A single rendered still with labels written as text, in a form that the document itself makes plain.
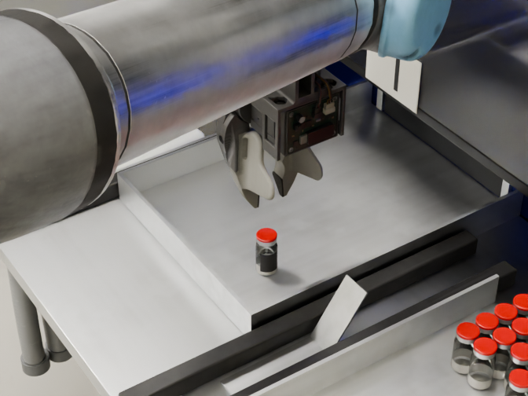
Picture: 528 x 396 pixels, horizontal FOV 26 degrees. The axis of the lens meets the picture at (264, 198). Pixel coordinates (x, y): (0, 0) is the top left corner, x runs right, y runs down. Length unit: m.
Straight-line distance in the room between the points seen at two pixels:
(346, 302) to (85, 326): 0.25
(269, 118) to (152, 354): 0.25
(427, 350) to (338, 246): 0.17
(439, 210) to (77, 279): 0.39
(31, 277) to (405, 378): 0.38
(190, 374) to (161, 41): 0.52
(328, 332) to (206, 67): 0.53
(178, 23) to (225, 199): 0.68
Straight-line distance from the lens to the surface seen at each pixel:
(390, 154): 1.30
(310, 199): 1.23
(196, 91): 0.56
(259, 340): 1.05
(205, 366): 1.02
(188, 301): 1.11
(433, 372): 1.05
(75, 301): 1.13
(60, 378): 2.28
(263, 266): 1.13
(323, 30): 0.66
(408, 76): 1.17
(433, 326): 1.08
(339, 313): 1.06
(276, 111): 0.94
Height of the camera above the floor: 1.64
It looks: 38 degrees down
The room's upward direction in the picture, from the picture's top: straight up
